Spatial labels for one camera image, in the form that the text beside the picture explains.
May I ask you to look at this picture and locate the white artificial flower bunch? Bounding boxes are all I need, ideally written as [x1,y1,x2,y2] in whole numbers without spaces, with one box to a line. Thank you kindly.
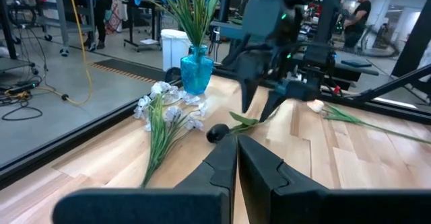
[133,81,209,188]

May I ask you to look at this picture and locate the black desk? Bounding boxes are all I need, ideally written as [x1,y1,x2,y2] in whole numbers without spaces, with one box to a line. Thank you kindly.
[121,0,163,52]

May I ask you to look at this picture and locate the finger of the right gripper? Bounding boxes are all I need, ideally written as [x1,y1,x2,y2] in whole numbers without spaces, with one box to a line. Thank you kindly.
[240,77,261,114]
[258,89,288,123]

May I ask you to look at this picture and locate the black aluminium table frame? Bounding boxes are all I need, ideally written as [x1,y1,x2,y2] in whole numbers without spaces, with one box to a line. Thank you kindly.
[0,64,431,190]

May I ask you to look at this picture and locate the grey wheeled cart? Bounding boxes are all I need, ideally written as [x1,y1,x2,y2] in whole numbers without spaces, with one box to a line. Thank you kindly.
[0,56,38,76]

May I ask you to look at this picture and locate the peach artificial tulip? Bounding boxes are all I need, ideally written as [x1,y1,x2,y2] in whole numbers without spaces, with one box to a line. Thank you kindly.
[306,98,431,145]

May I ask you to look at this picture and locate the person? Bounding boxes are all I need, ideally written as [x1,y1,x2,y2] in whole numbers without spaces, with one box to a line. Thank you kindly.
[343,0,372,50]
[88,0,117,52]

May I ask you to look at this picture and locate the white waste bin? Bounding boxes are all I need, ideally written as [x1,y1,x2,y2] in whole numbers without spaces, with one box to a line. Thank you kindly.
[160,28,192,72]

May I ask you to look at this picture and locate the black power strip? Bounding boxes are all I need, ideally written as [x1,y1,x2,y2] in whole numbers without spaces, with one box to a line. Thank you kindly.
[5,80,40,96]

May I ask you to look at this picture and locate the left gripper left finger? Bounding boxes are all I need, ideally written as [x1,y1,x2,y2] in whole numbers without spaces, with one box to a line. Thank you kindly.
[52,135,238,224]

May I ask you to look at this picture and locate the black diagonal pole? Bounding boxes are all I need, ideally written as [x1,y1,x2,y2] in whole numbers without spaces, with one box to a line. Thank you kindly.
[391,0,431,81]

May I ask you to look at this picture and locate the black floor cable loop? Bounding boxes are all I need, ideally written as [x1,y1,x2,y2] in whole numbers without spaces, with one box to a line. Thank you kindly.
[1,98,44,122]

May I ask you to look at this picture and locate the blue phone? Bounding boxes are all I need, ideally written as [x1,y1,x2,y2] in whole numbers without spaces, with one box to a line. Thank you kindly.
[339,59,373,69]

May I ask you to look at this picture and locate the wooden top workbench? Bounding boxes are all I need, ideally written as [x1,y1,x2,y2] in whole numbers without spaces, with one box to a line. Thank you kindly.
[0,0,97,57]

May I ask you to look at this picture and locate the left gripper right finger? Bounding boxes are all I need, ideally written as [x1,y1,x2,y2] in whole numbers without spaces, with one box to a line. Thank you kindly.
[237,135,431,224]

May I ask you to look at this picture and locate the black mat orange stripes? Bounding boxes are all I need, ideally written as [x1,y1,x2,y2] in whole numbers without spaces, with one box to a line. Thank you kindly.
[90,58,168,83]

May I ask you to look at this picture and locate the thick yellow floor cable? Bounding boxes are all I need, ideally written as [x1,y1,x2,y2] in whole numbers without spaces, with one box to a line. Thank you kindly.
[33,0,94,106]

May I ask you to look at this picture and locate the blue glass vase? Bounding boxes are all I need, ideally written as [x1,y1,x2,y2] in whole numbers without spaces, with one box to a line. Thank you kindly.
[180,44,215,96]

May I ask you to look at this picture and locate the black artificial tulip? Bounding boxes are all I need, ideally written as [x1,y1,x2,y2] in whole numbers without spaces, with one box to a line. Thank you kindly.
[205,111,280,144]

